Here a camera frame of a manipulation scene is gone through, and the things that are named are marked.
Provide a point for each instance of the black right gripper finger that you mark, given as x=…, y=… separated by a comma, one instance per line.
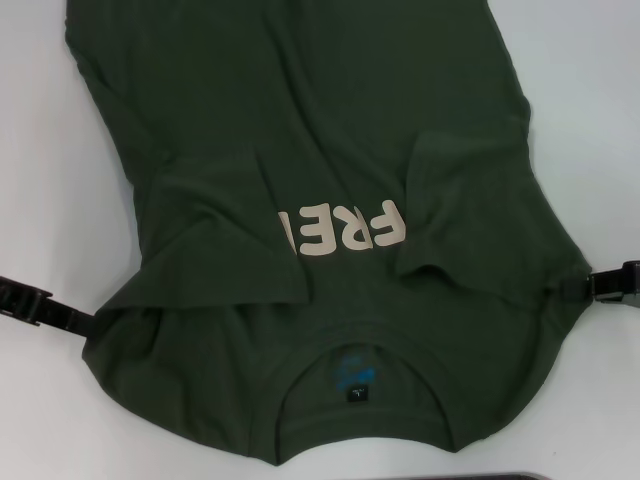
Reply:
x=610, y=285
x=625, y=301

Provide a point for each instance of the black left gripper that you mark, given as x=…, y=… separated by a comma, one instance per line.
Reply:
x=20, y=297

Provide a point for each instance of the dark green FREE T-shirt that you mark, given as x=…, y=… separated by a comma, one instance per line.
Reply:
x=325, y=100

